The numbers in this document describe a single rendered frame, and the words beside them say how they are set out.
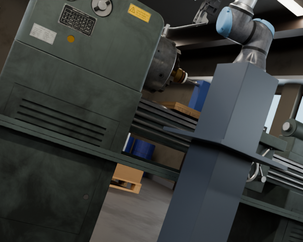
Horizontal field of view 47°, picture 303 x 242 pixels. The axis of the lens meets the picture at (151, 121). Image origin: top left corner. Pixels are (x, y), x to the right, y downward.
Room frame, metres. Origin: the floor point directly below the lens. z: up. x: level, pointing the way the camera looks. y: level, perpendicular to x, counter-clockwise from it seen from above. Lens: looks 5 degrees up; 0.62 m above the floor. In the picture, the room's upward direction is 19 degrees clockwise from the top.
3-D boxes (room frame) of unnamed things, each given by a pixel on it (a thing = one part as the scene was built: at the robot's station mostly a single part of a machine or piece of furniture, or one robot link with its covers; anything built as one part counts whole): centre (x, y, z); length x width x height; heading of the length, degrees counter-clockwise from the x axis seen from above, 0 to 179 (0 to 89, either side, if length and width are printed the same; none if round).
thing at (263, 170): (1.96, -0.59, 0.73); 0.27 x 0.12 x 0.27; 114
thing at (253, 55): (1.54, -0.33, 1.15); 0.15 x 0.15 x 0.10
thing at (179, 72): (1.97, -0.04, 1.08); 0.09 x 0.09 x 0.09; 24
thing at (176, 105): (2.02, -0.15, 0.89); 0.36 x 0.30 x 0.04; 24
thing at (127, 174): (4.91, 0.53, 0.22); 1.24 x 0.89 x 0.43; 119
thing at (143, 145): (8.09, 0.22, 0.39); 1.03 x 0.63 x 0.78; 120
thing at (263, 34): (1.54, -0.33, 1.27); 0.13 x 0.12 x 0.14; 106
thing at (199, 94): (2.05, -0.22, 1.00); 0.08 x 0.06 x 0.23; 24
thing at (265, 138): (2.15, -0.53, 0.90); 0.53 x 0.30 x 0.06; 24
